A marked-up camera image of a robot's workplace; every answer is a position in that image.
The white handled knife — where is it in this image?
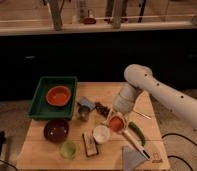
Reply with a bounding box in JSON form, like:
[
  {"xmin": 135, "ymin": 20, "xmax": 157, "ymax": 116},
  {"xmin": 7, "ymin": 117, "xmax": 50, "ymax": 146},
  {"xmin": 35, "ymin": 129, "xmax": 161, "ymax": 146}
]
[{"xmin": 122, "ymin": 130, "xmax": 150, "ymax": 160}]

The black cable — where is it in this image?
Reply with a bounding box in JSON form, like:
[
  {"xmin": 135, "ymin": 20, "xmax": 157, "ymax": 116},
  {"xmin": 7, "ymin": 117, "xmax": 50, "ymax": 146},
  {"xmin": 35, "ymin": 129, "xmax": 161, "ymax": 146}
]
[{"xmin": 161, "ymin": 132, "xmax": 197, "ymax": 171}]

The green plastic tray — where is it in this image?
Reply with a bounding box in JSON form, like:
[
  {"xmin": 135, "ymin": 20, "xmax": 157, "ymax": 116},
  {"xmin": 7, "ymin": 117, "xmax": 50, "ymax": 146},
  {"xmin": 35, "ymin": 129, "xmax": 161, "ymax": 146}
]
[{"xmin": 29, "ymin": 76, "xmax": 77, "ymax": 120}]

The bunch of dark grapes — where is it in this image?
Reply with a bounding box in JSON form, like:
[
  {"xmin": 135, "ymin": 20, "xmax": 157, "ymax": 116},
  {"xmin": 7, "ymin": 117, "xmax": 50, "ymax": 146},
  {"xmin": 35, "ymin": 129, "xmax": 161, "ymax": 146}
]
[{"xmin": 95, "ymin": 102, "xmax": 110, "ymax": 117}]

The red apple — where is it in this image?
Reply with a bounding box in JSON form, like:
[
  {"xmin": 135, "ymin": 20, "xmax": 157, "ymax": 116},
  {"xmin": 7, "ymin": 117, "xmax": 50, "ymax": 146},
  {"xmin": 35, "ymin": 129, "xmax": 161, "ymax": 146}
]
[{"xmin": 109, "ymin": 117, "xmax": 124, "ymax": 132}]

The orange bowl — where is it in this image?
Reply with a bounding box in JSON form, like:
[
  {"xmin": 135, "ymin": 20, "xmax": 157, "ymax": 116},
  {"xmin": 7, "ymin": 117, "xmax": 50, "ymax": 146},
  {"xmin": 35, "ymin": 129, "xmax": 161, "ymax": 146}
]
[{"xmin": 46, "ymin": 85, "xmax": 71, "ymax": 107}]

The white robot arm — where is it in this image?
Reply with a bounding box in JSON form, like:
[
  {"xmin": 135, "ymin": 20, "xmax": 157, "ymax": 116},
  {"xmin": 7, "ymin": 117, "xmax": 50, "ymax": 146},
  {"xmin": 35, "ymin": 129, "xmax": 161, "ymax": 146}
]
[{"xmin": 112, "ymin": 64, "xmax": 197, "ymax": 131}]

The green plastic cup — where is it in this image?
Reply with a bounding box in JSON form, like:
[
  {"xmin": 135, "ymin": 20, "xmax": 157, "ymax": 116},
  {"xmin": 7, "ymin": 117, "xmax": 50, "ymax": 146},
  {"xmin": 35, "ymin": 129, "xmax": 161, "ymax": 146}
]
[{"xmin": 60, "ymin": 140, "xmax": 76, "ymax": 159}]

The brown rectangular block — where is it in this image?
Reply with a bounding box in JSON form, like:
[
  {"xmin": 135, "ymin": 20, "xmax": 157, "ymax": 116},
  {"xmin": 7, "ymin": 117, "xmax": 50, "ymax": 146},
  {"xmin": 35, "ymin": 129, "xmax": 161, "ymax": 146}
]
[{"xmin": 82, "ymin": 132, "xmax": 99, "ymax": 157}]

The dark red bowl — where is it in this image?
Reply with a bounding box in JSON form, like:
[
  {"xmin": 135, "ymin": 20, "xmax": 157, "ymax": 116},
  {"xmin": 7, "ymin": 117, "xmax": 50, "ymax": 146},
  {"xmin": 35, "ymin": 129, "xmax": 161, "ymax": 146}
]
[{"xmin": 43, "ymin": 119, "xmax": 69, "ymax": 143}]

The metal cup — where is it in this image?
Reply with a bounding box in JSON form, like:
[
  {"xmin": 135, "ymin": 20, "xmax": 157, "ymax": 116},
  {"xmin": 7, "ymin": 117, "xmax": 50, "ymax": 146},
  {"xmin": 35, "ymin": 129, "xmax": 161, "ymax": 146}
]
[{"xmin": 78, "ymin": 106, "xmax": 90, "ymax": 121}]

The red object on shelf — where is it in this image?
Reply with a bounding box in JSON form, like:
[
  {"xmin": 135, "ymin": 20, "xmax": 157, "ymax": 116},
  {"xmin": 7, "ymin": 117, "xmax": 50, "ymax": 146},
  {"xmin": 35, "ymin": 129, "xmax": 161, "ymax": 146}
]
[{"xmin": 83, "ymin": 9, "xmax": 96, "ymax": 24}]

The silver fork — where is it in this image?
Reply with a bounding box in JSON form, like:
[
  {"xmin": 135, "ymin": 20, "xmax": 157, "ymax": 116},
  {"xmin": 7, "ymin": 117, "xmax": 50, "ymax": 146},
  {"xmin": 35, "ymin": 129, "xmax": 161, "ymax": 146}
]
[{"xmin": 133, "ymin": 110, "xmax": 152, "ymax": 120}]

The blue sponge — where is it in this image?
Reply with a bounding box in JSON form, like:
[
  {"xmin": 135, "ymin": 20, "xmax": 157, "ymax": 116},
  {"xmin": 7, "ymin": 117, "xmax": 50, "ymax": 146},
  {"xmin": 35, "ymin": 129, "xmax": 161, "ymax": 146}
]
[{"xmin": 78, "ymin": 97, "xmax": 95, "ymax": 110}]

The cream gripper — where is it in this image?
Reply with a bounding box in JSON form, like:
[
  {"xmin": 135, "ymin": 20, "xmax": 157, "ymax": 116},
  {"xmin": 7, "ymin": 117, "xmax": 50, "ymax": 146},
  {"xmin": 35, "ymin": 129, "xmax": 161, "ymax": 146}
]
[{"xmin": 106, "ymin": 109, "xmax": 129, "ymax": 133}]

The grey cloth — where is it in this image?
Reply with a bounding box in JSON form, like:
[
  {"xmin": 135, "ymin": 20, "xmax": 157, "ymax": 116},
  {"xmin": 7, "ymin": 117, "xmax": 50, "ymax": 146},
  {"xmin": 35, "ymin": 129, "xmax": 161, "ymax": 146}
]
[{"xmin": 122, "ymin": 146, "xmax": 147, "ymax": 171}]

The white paper cup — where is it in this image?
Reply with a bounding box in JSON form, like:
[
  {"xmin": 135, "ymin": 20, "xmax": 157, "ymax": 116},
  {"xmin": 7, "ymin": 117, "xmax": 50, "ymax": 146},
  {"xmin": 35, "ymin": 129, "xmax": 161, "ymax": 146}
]
[{"xmin": 93, "ymin": 125, "xmax": 110, "ymax": 144}]

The green cucumber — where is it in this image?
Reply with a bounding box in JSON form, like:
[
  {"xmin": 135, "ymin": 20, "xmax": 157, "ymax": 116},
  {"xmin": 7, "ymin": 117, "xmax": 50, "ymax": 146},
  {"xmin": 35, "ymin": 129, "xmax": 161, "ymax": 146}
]
[{"xmin": 128, "ymin": 122, "xmax": 146, "ymax": 146}]

